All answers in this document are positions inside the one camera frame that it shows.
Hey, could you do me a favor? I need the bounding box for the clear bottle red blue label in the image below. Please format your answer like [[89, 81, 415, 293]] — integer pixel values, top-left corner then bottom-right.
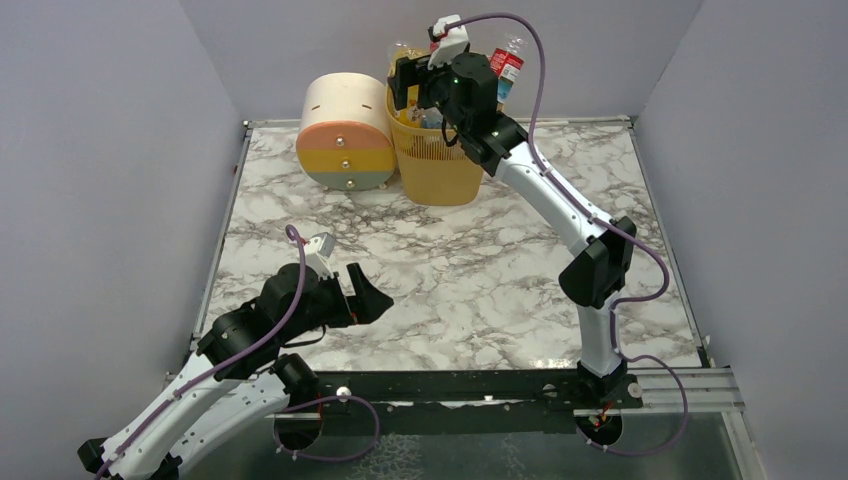
[[489, 34, 526, 109]]

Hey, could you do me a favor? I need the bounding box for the yellow drink bottle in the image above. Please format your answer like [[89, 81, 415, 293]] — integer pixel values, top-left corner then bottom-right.
[[388, 41, 430, 69]]

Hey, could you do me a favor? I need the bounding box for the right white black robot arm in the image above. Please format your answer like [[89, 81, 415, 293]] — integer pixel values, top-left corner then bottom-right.
[[388, 53, 636, 398]]

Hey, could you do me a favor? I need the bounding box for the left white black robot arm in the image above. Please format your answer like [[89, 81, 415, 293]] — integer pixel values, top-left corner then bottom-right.
[[77, 263, 394, 479]]

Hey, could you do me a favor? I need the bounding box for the yellow mesh waste bin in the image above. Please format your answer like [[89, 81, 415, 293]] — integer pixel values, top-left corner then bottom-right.
[[385, 50, 507, 207]]

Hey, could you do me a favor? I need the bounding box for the round pink yellow drawer box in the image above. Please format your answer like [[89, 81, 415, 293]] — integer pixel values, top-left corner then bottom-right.
[[295, 72, 396, 191]]

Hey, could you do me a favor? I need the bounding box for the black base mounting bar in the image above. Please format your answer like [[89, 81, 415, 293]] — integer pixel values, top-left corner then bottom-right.
[[278, 352, 645, 439]]

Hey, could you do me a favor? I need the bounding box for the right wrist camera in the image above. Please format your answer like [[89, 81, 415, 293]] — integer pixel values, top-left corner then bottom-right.
[[428, 14, 470, 70]]

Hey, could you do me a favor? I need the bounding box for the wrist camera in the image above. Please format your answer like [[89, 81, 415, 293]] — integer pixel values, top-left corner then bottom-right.
[[302, 232, 336, 280], [428, 14, 470, 70]]

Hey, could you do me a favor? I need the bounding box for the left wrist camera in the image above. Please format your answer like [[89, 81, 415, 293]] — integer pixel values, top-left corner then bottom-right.
[[302, 232, 336, 280]]

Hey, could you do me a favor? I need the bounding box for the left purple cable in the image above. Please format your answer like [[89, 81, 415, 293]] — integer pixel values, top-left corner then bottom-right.
[[92, 223, 383, 480]]

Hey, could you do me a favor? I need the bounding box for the purple cable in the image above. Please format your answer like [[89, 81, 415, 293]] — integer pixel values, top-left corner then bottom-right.
[[92, 223, 383, 480], [447, 11, 690, 460]]

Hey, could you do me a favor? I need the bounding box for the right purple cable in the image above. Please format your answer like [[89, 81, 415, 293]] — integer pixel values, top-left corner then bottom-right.
[[447, 11, 690, 460]]

